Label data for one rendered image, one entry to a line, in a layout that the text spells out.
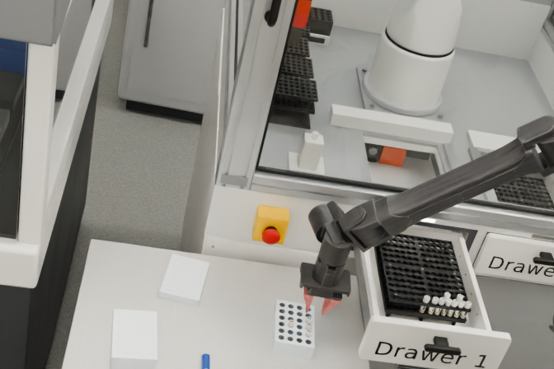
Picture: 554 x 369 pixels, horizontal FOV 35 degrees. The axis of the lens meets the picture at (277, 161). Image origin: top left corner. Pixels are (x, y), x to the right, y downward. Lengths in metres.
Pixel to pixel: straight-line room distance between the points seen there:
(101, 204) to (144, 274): 1.40
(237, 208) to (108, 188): 1.49
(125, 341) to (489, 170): 0.76
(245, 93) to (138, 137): 1.93
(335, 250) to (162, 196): 1.79
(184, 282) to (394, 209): 0.52
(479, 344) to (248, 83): 0.70
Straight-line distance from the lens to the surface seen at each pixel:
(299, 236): 2.05
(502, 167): 1.64
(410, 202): 1.68
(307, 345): 1.86
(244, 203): 1.98
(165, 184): 3.49
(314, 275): 1.77
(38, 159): 1.67
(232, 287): 1.99
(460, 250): 2.10
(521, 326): 2.35
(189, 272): 1.98
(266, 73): 1.80
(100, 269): 1.98
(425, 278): 1.95
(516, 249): 2.14
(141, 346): 1.76
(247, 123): 1.86
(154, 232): 3.26
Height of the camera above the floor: 2.11
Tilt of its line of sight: 34 degrees down
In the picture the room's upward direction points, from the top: 14 degrees clockwise
